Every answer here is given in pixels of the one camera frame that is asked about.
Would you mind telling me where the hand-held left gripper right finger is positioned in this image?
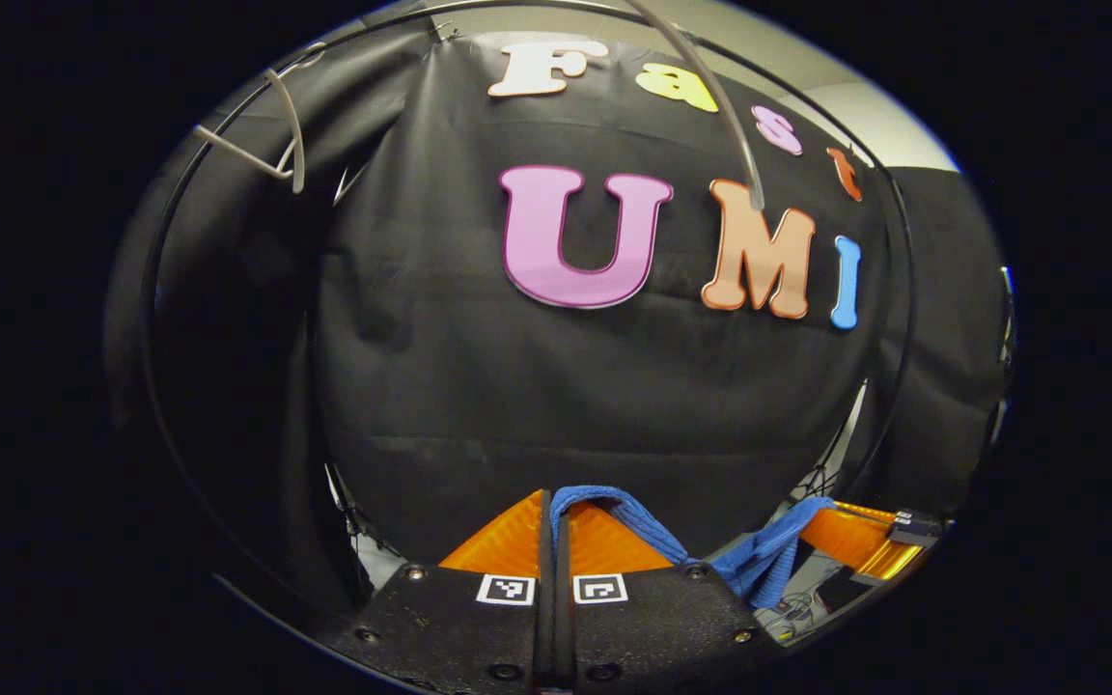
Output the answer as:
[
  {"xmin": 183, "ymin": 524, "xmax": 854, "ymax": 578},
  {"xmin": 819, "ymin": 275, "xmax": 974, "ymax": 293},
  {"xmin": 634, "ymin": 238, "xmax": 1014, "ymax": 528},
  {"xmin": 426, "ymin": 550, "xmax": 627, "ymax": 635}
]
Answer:
[{"xmin": 556, "ymin": 499, "xmax": 789, "ymax": 695}]

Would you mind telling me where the white clothes hanger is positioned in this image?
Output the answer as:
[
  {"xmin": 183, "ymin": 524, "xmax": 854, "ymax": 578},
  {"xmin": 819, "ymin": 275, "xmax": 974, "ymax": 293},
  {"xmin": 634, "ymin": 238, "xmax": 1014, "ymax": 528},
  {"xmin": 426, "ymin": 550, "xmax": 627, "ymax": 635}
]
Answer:
[
  {"xmin": 191, "ymin": 66, "xmax": 308, "ymax": 196},
  {"xmin": 622, "ymin": 0, "xmax": 767, "ymax": 211}
]

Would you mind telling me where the black clothes rack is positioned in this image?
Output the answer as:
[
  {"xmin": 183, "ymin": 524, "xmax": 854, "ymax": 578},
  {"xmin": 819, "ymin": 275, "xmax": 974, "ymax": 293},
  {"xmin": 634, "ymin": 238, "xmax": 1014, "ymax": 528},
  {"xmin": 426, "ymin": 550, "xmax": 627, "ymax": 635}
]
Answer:
[{"xmin": 136, "ymin": 0, "xmax": 919, "ymax": 628}]

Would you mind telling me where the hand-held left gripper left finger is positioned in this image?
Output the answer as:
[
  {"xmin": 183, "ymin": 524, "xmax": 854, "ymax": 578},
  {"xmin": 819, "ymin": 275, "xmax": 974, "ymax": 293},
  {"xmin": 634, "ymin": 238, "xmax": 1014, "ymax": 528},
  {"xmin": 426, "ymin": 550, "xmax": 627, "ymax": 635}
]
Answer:
[{"xmin": 348, "ymin": 489, "xmax": 555, "ymax": 695}]

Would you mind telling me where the blue corduroy shirt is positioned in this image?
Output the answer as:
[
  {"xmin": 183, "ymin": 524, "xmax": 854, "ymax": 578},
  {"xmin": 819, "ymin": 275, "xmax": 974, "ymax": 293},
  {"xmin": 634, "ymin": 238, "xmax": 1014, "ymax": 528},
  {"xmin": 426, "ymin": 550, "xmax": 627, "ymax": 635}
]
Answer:
[{"xmin": 549, "ymin": 485, "xmax": 837, "ymax": 611}]

